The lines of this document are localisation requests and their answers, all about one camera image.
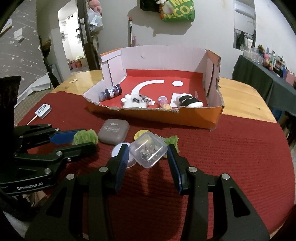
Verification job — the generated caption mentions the yellow round tin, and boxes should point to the yellow round tin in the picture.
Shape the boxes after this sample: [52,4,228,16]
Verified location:
[134,130,149,140]

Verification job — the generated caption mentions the mop pole with orange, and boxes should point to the mop pole with orange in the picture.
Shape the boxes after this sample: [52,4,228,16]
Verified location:
[128,17,134,47]

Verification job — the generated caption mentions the white fluffy bunny plush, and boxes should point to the white fluffy bunny plush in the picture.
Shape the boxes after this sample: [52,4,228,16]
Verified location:
[121,93,155,108]

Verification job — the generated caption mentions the orange cardboard box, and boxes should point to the orange cardboard box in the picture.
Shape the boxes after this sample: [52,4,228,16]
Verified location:
[83,45,224,130]

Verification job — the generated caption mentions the green fuzzy scrunchie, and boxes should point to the green fuzzy scrunchie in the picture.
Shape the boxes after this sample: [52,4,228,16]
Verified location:
[72,130,98,145]
[164,136,180,153]

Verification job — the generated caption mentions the grey eye shadow case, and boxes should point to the grey eye shadow case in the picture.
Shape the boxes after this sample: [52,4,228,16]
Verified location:
[98,118,130,146]

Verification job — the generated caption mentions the black door frame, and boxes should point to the black door frame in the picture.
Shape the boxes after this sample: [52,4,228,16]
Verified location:
[76,0,100,70]

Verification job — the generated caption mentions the white round jar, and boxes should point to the white round jar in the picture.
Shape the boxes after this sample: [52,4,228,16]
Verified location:
[111,141,138,168]

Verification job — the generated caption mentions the black white plush roll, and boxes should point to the black white plush roll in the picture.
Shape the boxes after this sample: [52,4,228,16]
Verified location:
[178,93,203,108]

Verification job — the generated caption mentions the green tote bag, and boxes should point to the green tote bag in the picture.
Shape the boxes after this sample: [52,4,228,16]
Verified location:
[156,0,195,22]

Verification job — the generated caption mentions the clear plastic small box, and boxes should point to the clear plastic small box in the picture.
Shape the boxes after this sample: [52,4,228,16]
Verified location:
[129,132,168,169]

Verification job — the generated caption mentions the dark green covered table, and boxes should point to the dark green covered table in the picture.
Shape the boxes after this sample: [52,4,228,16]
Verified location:
[232,55,295,115]

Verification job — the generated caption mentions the dark blue ink bottle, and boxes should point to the dark blue ink bottle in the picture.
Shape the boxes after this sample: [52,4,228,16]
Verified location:
[98,84,122,102]

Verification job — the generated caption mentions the white square charger device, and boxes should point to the white square charger device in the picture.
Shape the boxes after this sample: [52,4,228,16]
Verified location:
[35,103,52,119]

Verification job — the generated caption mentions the small pink doll figurine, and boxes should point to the small pink doll figurine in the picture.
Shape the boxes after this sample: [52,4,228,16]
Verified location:
[158,96,171,110]

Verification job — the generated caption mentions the white charger cable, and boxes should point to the white charger cable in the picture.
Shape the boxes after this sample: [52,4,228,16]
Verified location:
[26,114,38,126]

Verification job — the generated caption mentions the red knitted mat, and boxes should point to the red knitted mat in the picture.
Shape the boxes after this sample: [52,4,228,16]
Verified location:
[14,90,296,241]

